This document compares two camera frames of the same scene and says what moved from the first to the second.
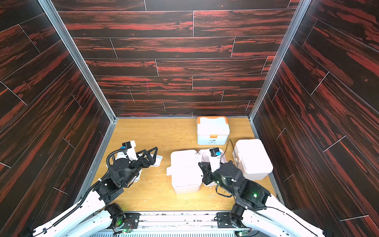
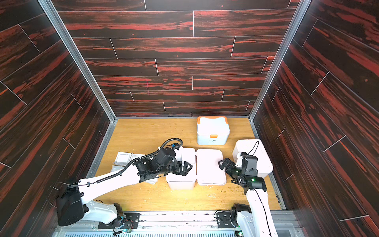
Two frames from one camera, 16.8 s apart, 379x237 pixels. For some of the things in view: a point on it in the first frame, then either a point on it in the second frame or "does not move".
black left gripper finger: [153, 153] → [185, 170]
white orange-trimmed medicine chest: [212, 130] does not move
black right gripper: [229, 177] → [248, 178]
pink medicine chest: [186, 174] does not move
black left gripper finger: [144, 156] → [178, 168]
